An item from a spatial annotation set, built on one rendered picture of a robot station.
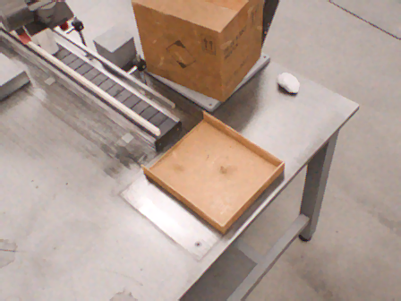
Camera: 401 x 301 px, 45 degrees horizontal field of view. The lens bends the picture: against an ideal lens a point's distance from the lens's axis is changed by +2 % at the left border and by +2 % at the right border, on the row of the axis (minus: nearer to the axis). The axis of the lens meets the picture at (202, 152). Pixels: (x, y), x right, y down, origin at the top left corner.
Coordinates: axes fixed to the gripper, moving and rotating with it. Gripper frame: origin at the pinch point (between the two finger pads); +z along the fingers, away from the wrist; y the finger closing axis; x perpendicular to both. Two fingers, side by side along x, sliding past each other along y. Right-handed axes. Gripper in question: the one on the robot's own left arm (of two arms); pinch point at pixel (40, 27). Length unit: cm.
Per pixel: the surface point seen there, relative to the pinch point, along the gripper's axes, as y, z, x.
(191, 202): -4, -8, 58
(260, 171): -26, -7, 63
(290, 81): -56, 2, 49
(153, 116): -14.5, 10.5, 34.1
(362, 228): -77, 51, 125
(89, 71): -11.0, 29.7, 10.4
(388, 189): -102, 55, 121
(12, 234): 35, 11, 39
